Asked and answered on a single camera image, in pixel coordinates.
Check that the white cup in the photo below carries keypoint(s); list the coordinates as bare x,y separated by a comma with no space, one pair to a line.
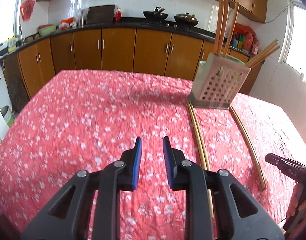
305,78

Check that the chrome kitchen faucet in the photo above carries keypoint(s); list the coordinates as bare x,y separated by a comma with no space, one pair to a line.
21,35

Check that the red plastic bag on hook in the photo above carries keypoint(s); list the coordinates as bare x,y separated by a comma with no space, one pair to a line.
27,10

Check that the window beside sink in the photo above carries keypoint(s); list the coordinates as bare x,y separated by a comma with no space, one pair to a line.
6,17

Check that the black gas stove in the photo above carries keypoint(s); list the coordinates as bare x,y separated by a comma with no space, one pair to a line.
168,24

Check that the yellow detergent bottle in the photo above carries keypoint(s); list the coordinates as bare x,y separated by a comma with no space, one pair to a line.
11,45

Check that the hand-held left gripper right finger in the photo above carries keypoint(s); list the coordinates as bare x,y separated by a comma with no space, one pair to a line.
168,162

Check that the brown wooden base cabinets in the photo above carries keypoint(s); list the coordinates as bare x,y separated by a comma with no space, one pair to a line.
118,50

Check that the small red bottle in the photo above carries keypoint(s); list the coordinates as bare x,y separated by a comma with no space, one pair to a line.
118,16

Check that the red floral tablecloth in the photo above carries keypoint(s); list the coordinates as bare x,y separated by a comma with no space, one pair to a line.
93,120

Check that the black kitchen countertop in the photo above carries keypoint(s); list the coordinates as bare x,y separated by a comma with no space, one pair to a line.
105,25

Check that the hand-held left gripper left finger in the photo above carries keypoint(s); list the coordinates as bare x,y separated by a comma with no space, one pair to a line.
138,165

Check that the green basin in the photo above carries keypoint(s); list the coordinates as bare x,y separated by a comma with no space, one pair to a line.
46,30

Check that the white bucket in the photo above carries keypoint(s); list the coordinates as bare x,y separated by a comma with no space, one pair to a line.
7,117

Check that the large red sauce bottle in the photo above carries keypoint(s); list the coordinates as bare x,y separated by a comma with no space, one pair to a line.
248,43

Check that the red bag over bottles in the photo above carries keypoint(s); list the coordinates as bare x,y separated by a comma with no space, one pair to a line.
245,30

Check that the black wok with lid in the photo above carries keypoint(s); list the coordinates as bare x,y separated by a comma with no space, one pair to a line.
186,18

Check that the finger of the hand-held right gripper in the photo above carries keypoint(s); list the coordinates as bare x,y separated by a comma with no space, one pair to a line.
274,160

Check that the red and white bag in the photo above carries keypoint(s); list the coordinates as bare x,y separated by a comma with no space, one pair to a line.
67,23

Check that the slim red sauce bottle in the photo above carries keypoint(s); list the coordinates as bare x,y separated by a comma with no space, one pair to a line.
255,47

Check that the person's right hand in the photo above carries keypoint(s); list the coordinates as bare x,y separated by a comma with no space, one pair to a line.
303,201

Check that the perforated beige chopstick holder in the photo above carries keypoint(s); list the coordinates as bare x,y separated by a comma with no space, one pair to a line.
219,82

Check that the dark wooden cutting board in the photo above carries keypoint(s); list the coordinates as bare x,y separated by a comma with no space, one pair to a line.
101,14

